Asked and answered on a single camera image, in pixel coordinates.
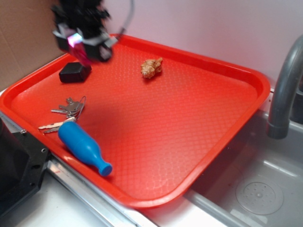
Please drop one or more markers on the red plastic tray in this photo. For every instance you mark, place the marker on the red plastic tray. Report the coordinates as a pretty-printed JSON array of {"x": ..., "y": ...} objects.
[{"x": 159, "y": 134}]

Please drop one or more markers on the tan seashell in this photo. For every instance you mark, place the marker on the tan seashell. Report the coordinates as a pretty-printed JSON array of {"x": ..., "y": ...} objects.
[{"x": 149, "y": 68}]

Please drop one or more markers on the silver key bunch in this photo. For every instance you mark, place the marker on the silver key bunch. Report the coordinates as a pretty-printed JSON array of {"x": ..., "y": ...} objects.
[{"x": 71, "y": 110}]

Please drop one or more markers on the brown cardboard panel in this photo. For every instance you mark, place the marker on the brown cardboard panel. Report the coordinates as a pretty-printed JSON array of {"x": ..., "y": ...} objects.
[{"x": 26, "y": 39}]

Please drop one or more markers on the grey faucet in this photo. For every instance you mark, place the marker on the grey faucet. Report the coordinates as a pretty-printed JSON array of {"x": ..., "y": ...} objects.
[{"x": 287, "y": 101}]

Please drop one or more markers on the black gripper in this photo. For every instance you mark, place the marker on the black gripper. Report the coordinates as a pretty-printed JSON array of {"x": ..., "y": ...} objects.
[{"x": 85, "y": 17}]

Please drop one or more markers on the grey sink basin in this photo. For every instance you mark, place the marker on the grey sink basin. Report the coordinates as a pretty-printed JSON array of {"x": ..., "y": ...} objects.
[{"x": 255, "y": 181}]

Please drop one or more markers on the blue plastic bottle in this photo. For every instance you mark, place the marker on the blue plastic bottle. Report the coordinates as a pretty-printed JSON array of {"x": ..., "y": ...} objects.
[{"x": 83, "y": 147}]

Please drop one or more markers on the black rectangular box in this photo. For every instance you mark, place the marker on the black rectangular box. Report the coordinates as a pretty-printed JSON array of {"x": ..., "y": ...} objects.
[{"x": 74, "y": 72}]

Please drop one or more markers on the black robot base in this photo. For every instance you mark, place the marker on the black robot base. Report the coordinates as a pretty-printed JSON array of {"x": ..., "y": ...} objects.
[{"x": 23, "y": 161}]

